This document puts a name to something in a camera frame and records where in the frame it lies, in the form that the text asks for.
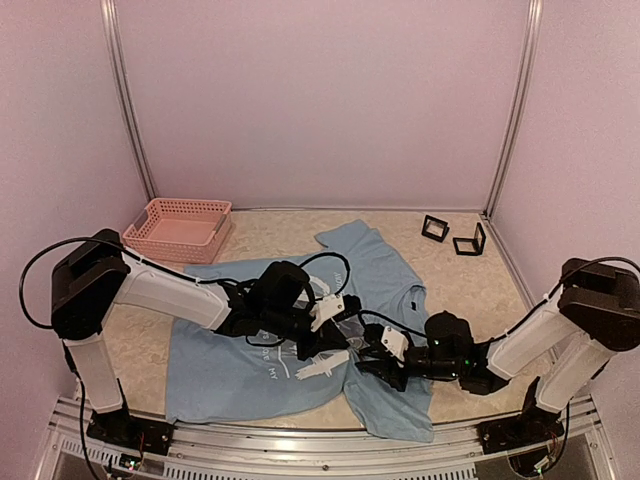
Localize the black display box orange brooch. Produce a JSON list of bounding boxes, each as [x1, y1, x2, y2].
[[421, 215, 450, 243]]

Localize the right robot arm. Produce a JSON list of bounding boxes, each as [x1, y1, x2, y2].
[[356, 257, 639, 444]]

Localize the right aluminium frame post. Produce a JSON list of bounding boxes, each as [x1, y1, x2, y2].
[[483, 0, 544, 221]]

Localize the black display box silver brooch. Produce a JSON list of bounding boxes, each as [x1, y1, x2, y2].
[[452, 222, 487, 257]]

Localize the left aluminium frame post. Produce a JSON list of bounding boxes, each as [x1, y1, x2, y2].
[[100, 0, 158, 201]]

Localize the aluminium frame post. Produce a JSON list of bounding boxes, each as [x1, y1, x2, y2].
[[483, 0, 544, 221], [100, 0, 158, 201]]

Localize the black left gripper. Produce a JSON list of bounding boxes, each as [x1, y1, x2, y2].
[[263, 304, 350, 362]]

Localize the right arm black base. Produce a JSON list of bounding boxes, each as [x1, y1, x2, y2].
[[477, 377, 565, 455]]

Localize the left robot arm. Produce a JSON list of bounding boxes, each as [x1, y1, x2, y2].
[[51, 229, 361, 445]]

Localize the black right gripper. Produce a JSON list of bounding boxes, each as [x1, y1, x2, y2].
[[355, 345, 462, 393]]

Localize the light blue printed t-shirt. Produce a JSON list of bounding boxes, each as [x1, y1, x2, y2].
[[166, 220, 434, 443]]

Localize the pink plastic basket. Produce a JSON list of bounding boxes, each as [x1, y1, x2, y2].
[[122, 198, 232, 264]]

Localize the front aluminium rail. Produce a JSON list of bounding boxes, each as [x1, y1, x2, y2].
[[34, 394, 616, 480]]

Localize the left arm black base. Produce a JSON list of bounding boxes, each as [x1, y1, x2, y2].
[[87, 408, 174, 456]]

